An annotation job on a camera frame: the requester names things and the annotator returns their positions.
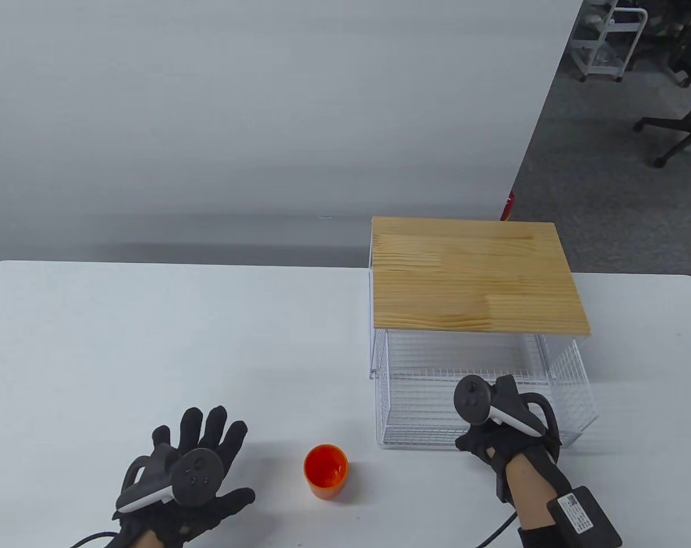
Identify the person's right hand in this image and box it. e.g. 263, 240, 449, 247
455, 374, 575, 506

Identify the person's left hand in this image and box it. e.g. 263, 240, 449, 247
109, 405, 256, 548

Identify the white mesh sliding drawer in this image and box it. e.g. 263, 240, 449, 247
373, 330, 599, 450

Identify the orange plastic cup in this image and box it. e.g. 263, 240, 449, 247
304, 444, 349, 501

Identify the black right hand controller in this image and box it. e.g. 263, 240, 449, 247
454, 374, 562, 440

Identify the black hand controller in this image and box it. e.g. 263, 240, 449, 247
454, 374, 562, 440
116, 445, 225, 510

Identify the black left hand controller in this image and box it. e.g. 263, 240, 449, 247
116, 445, 225, 510

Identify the black wrist sensor box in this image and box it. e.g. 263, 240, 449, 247
545, 485, 623, 548

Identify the white utility cart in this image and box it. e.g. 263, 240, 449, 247
568, 0, 649, 83

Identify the black cable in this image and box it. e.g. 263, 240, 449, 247
474, 511, 517, 548
69, 531, 120, 548

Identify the black wrist strap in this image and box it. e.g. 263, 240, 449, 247
517, 522, 576, 548

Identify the white wire rack wooden top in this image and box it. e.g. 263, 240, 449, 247
368, 216, 590, 380

